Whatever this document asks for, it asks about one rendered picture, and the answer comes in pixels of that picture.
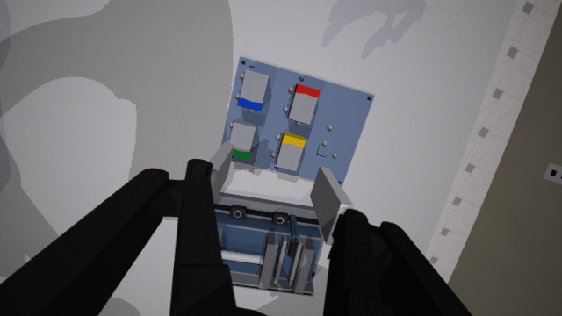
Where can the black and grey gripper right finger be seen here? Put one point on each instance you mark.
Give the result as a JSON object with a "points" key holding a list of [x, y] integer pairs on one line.
{"points": [[409, 284]]}

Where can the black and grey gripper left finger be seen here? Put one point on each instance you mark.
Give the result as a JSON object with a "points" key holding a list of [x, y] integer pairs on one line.
{"points": [[77, 273]]}

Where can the grey block with yellow end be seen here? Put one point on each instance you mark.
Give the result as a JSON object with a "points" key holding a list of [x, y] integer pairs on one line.
{"points": [[290, 150]]}

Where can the grey block with red end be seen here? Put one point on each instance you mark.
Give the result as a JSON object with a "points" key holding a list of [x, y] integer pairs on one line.
{"points": [[303, 104]]}

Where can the grey block with green end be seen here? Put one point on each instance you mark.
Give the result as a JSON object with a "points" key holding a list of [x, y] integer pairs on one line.
{"points": [[242, 137]]}

